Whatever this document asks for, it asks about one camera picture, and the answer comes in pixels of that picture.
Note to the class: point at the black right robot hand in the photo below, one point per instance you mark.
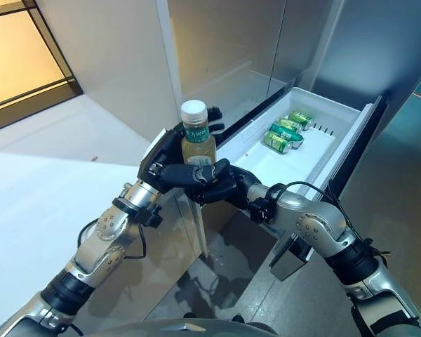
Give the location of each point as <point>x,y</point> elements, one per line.
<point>217,193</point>

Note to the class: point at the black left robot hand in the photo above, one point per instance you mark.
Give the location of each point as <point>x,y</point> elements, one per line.
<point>161,158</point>

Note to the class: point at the yellow juice bottle white cap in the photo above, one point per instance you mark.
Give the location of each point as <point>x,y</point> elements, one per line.
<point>198,147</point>

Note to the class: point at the white fridge drawer steel front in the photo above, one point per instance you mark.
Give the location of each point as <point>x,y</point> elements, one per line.
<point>277,165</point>

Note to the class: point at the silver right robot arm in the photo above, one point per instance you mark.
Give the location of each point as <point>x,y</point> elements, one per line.
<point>322,224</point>

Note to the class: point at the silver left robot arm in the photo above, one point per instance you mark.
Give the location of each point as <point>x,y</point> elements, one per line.
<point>105,231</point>

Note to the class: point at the steel lower fridge drawer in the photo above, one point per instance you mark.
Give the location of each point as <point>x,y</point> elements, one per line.
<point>238,228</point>

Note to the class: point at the stainless steel fridge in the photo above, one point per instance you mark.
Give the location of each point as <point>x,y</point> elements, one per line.
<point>224,52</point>

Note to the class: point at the green drink can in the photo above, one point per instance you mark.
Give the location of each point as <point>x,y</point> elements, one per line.
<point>284,131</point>
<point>276,141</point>
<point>301,119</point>

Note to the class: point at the white tall side panel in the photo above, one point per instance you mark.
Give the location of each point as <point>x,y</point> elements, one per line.
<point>119,70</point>

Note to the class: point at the grey left robot leg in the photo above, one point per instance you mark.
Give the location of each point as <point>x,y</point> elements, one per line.
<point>188,315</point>

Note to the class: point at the grey robot torso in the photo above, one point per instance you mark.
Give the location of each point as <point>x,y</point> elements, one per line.
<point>186,330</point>

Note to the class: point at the brushed steel tall cabinet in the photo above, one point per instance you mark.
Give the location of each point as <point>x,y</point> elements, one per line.
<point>389,52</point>

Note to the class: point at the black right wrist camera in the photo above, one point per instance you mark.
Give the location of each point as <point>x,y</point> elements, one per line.
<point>261,210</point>

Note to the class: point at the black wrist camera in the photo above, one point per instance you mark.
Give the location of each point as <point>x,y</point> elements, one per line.
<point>151,216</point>
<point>261,210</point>

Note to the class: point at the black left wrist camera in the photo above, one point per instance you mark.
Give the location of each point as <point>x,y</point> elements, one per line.
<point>151,216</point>

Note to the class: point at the amber glass window dark frame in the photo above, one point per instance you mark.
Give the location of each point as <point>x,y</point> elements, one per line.
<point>21,59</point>

